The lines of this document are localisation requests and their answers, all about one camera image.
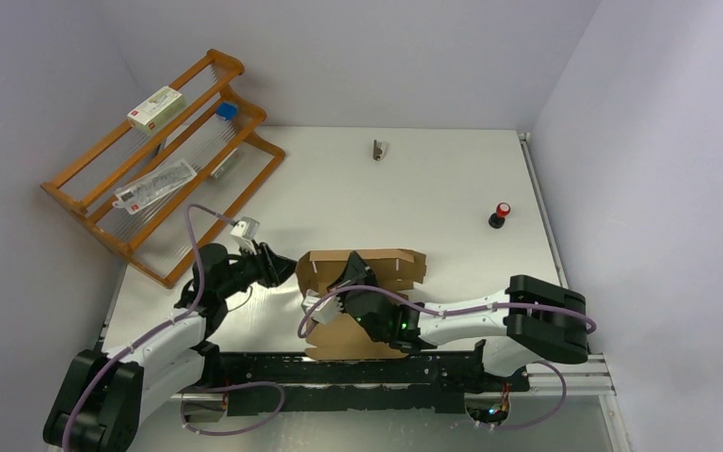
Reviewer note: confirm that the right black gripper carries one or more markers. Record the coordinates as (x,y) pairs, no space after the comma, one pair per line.
(356,272)

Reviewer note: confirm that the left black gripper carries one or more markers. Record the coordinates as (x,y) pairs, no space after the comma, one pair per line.
(271,267)

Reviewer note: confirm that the brown cardboard box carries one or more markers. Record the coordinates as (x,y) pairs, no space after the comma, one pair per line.
(370,336)

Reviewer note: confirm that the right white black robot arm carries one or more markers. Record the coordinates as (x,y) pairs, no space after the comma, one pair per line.
(528,321)

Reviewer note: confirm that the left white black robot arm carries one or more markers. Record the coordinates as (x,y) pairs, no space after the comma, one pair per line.
(106,395)

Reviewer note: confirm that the white green carton box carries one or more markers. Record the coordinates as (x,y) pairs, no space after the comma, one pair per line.
(157,110)

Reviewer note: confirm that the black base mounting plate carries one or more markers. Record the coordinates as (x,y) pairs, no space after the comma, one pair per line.
(437,381)

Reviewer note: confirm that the small white grey bar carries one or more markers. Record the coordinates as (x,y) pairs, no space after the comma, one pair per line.
(226,165)

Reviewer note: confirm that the small metal clip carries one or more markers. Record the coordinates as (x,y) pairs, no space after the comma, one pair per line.
(380,148)

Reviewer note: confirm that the orange wooden rack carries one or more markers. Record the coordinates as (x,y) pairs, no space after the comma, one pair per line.
(154,241)

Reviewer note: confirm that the clear plastic packet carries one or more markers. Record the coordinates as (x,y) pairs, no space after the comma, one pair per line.
(153,186)

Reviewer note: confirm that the red emergency stop button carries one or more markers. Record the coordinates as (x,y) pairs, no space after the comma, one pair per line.
(498,218)

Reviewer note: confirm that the blue small object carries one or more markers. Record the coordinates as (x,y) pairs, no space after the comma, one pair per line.
(226,111)

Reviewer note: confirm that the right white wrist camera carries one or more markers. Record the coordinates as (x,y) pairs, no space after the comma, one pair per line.
(318,311)

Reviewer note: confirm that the aluminium frame rail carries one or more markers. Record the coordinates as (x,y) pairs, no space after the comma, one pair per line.
(569,407)

